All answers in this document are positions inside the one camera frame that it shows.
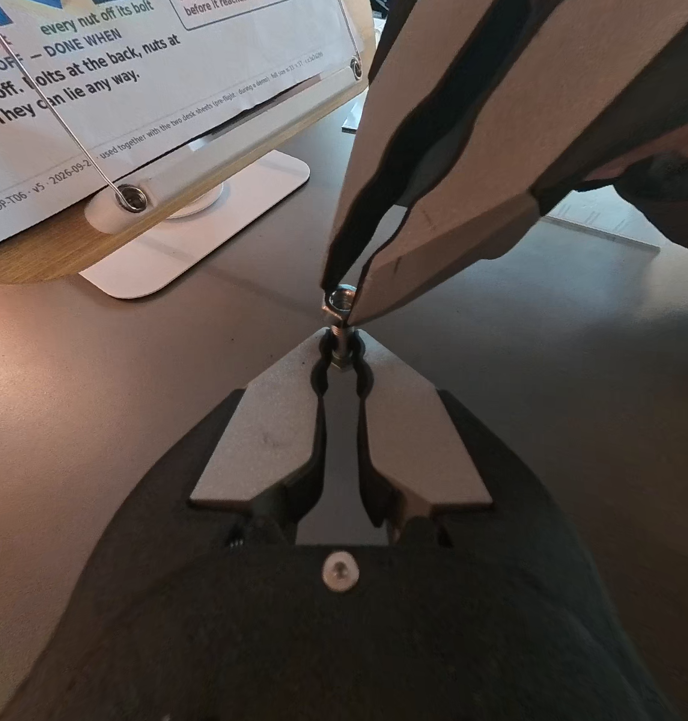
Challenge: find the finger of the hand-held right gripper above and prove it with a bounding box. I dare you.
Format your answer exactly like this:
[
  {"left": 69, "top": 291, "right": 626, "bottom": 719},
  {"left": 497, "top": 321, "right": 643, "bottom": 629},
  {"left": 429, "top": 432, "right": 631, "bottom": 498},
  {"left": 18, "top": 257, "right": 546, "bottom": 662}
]
[
  {"left": 344, "top": 0, "right": 688, "bottom": 330},
  {"left": 320, "top": 0, "right": 554, "bottom": 302}
]

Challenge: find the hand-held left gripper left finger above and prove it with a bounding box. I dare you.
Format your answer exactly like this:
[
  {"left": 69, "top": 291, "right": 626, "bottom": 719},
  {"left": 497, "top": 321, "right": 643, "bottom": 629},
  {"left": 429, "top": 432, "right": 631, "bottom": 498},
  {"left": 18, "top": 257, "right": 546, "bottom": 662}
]
[{"left": 189, "top": 328, "right": 329, "bottom": 526}]

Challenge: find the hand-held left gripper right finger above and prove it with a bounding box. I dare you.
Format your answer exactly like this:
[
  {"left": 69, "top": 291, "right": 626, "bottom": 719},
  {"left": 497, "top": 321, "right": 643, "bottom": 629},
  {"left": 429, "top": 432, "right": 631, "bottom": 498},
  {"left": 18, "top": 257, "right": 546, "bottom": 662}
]
[{"left": 352, "top": 329, "right": 495, "bottom": 528}]

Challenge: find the silver bolt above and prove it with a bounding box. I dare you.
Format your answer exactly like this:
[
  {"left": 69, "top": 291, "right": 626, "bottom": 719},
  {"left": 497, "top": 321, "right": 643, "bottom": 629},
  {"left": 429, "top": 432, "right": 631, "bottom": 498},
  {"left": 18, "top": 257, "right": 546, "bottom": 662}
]
[{"left": 328, "top": 317, "right": 356, "bottom": 371}]

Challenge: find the silver hex nut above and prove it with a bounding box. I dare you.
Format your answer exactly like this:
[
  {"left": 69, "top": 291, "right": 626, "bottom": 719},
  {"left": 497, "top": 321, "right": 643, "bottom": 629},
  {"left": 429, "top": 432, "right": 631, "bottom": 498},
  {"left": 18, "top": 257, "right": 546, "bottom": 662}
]
[{"left": 321, "top": 285, "right": 360, "bottom": 323}]

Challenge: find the white textured sheet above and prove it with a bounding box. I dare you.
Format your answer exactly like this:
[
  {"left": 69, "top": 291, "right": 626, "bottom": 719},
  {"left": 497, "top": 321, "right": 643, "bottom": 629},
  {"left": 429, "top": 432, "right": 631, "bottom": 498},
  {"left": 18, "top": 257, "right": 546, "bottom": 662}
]
[{"left": 545, "top": 200, "right": 661, "bottom": 252}]

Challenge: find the white stand base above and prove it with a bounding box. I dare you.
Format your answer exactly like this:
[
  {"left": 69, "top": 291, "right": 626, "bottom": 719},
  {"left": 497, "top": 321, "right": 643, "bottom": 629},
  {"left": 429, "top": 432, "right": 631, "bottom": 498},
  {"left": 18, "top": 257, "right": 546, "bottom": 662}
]
[{"left": 78, "top": 149, "right": 312, "bottom": 300}]

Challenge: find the printed instruction sheet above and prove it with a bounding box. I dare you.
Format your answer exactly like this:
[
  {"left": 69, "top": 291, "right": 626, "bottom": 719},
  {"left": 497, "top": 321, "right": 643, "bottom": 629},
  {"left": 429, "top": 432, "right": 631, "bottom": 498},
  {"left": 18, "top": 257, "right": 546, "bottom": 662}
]
[{"left": 0, "top": 0, "right": 360, "bottom": 250}]

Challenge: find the instruction sheet on wooden stand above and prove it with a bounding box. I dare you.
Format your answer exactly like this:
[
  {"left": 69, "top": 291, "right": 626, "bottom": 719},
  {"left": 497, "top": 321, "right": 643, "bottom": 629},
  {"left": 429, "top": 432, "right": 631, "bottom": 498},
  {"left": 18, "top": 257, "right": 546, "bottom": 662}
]
[{"left": 0, "top": 0, "right": 378, "bottom": 284}]

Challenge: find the thin metal wire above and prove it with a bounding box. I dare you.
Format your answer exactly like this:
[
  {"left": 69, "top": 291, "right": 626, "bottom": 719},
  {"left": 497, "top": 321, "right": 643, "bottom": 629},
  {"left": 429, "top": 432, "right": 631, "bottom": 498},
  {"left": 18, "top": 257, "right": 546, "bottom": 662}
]
[
  {"left": 0, "top": 11, "right": 132, "bottom": 198},
  {"left": 334, "top": 0, "right": 358, "bottom": 64}
]

